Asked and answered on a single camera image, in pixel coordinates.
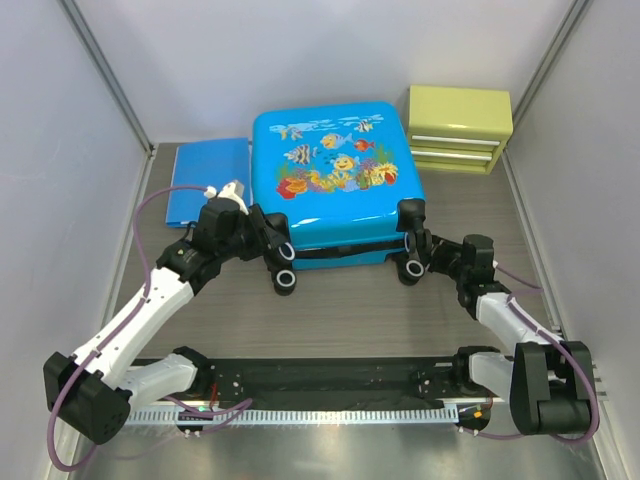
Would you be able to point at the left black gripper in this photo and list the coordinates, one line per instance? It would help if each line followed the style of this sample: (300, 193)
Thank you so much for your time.
(256, 220)

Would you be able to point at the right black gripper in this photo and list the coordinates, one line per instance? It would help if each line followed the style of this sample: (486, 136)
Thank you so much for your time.
(440, 247)

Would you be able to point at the blue suitcase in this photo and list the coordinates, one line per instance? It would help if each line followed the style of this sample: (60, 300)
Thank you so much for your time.
(345, 180)

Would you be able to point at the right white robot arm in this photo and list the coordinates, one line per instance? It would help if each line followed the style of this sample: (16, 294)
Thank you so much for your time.
(547, 381)

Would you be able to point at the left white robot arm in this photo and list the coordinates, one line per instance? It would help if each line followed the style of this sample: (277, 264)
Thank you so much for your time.
(93, 390)

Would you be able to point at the blue file folder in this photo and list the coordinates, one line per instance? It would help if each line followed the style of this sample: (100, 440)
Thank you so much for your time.
(207, 163)

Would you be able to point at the olive green drawer box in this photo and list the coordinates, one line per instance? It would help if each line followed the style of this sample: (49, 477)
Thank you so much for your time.
(456, 129)

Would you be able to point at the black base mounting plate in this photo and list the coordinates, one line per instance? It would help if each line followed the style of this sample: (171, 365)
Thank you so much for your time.
(337, 384)

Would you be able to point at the white slotted cable duct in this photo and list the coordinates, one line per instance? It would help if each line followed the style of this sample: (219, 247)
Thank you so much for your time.
(167, 415)

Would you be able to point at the left aluminium frame post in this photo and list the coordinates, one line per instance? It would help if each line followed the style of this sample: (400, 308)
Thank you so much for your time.
(96, 55)

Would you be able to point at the aluminium frame post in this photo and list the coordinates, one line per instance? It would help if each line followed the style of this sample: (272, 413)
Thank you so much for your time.
(560, 39)
(96, 55)

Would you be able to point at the right aluminium frame post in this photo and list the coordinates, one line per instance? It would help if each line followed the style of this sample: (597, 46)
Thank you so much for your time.
(560, 39)

